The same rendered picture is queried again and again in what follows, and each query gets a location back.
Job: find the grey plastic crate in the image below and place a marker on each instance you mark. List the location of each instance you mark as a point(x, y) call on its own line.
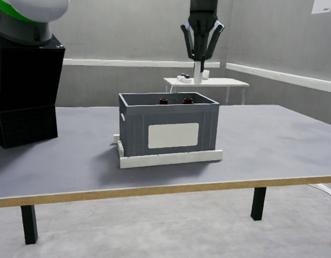
point(148, 128)

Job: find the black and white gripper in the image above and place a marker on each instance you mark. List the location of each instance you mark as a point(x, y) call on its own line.
point(202, 19)

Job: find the brown bottle with green label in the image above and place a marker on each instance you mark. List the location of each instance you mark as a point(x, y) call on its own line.
point(187, 101)

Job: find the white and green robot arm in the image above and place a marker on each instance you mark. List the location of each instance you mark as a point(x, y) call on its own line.
point(27, 21)

